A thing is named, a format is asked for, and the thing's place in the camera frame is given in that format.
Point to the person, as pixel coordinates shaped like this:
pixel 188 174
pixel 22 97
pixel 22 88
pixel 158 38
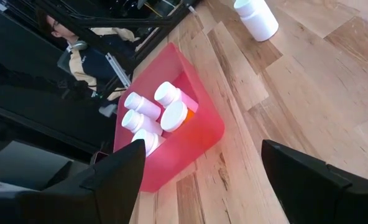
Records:
pixel 90 63

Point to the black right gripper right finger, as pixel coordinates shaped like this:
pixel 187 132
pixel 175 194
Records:
pixel 327 199

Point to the grey headphones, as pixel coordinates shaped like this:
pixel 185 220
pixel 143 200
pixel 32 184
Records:
pixel 76 46

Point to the silver metal bracket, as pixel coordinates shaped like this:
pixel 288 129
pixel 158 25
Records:
pixel 118 71

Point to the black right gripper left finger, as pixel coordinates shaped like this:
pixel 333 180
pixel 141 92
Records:
pixel 78 202

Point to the orange pill bottle white cap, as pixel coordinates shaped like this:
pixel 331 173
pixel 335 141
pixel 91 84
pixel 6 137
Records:
pixel 174 115

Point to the red plastic basket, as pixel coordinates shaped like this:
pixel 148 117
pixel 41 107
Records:
pixel 196 137

